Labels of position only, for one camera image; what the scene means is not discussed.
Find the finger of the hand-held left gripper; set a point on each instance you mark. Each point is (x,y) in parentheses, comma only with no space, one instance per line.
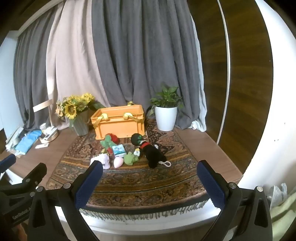
(7,162)
(34,175)

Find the black plush dog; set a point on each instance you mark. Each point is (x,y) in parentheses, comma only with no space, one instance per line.
(152,155)

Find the wide grey curtain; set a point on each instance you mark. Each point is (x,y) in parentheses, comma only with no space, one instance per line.
(143,58)

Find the red pompom plush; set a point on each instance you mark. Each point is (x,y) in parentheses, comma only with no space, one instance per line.
(114,138)

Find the orange plastic crate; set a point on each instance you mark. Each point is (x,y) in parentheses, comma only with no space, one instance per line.
(120,126)

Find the green leafy plant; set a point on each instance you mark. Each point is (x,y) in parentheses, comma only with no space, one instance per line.
(166,97)

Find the green plush toy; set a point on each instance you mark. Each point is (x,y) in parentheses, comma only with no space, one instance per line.
(106,143)

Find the white remote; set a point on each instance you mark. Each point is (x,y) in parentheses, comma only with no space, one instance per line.
(41,146)

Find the white sheer curtain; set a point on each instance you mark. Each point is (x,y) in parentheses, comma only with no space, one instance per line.
(199,97)

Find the small white figure toy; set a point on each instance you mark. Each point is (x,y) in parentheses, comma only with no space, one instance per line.
(137,152)

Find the light green cloth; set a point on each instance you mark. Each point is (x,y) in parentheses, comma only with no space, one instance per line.
(283,215)

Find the white plush toy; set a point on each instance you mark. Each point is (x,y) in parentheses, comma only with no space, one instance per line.
(103,160)

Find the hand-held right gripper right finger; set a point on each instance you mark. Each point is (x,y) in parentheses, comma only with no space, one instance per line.
(212,185)

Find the patterned rug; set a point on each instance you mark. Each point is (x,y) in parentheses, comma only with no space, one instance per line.
(138,183)

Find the pink egg toy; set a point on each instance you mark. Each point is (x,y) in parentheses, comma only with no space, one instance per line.
(118,162)

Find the white plastic bag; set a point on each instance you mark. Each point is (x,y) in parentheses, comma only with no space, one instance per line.
(277,192)

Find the grey ribbed vase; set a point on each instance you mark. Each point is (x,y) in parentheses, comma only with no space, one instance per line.
(81,126)

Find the white plant pot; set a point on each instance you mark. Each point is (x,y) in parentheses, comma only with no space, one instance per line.
(165,118)

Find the blue cloth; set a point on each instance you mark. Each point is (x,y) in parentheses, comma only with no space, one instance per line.
(27,141)

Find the white device on floor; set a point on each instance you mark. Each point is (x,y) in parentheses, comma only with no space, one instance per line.
(49,136)

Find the beige curtain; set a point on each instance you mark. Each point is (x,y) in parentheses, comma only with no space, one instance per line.
(74,60)

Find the blue and white box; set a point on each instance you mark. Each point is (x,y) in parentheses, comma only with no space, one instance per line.
(119,150)

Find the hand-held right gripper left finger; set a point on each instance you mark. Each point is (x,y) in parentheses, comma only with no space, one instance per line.
(89,184)

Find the sunflower bouquet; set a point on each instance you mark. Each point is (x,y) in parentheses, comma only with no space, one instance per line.
(74,105)

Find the green frog plush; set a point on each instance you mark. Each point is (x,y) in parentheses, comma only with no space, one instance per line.
(130,158)

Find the black and green plush ball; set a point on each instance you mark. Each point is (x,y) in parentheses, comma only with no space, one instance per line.
(136,139)

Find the narrow grey curtain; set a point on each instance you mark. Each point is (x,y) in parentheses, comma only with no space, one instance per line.
(30,74)

